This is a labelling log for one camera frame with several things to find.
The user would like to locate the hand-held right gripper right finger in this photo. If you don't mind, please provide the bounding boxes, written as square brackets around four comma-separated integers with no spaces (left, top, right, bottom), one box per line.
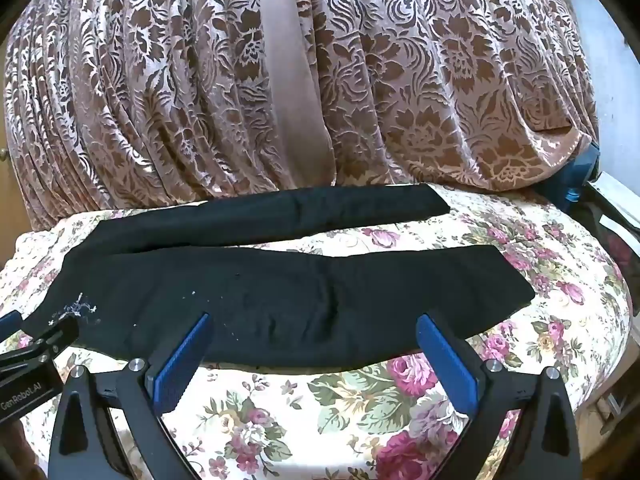
[415,313,584,480]

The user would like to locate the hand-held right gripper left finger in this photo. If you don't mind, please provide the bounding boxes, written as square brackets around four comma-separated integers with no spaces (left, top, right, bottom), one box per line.
[47,312,211,480]

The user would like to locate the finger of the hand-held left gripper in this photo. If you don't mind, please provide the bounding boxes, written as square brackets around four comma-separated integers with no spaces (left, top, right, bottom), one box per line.
[0,312,23,343]
[21,318,81,362]

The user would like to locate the black pants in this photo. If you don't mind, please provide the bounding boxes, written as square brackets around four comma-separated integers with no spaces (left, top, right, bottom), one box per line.
[21,183,534,374]

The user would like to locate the floral bedsheet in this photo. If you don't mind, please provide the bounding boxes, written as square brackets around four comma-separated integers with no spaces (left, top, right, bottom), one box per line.
[0,183,632,480]

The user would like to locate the dark cloth pile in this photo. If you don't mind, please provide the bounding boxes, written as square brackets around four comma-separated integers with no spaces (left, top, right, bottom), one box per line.
[575,183,640,286]

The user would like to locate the blue plastic object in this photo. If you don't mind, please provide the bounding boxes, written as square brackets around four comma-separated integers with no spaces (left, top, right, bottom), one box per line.
[534,142,602,214]

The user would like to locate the brown floral curtain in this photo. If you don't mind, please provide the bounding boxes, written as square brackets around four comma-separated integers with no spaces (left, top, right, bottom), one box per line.
[4,0,601,231]

